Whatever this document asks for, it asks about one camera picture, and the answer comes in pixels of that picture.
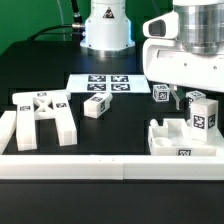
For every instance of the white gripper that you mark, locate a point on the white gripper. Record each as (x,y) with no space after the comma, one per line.
(165,60)

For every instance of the white chair seat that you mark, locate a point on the white chair seat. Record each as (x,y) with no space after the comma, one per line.
(173,138)

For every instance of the white tagged cube near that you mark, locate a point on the white tagged cube near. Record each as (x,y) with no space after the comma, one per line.
(161,93)

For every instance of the white tagged cube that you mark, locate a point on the white tagged cube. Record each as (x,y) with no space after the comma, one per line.
(161,93)
(194,95)

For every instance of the white tagged cube far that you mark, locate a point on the white tagged cube far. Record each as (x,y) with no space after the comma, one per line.
(194,95)

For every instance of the white marker base plate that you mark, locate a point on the white marker base plate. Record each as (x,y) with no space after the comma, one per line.
(82,83)

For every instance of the white chair back frame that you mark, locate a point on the white chair back frame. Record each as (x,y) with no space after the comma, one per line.
(43,105)

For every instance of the white left fence rail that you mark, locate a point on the white left fence rail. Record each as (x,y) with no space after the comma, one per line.
(7,128)

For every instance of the white fence rail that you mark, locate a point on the white fence rail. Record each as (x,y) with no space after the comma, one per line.
(7,128)
(98,167)

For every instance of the white front fence rail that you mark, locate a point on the white front fence rail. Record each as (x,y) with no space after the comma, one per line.
(98,167)

